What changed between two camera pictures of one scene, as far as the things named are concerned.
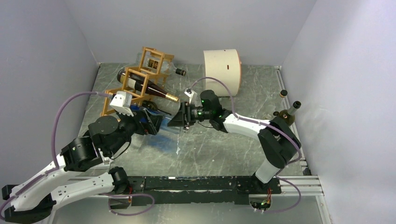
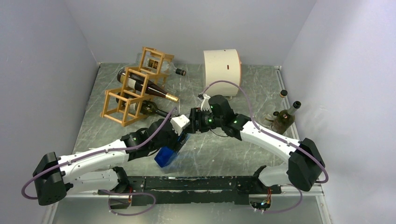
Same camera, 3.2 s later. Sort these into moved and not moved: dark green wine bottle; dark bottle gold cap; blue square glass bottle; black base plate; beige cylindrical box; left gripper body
Moved: left gripper body; blue square glass bottle
Not moved: beige cylindrical box; black base plate; dark green wine bottle; dark bottle gold cap
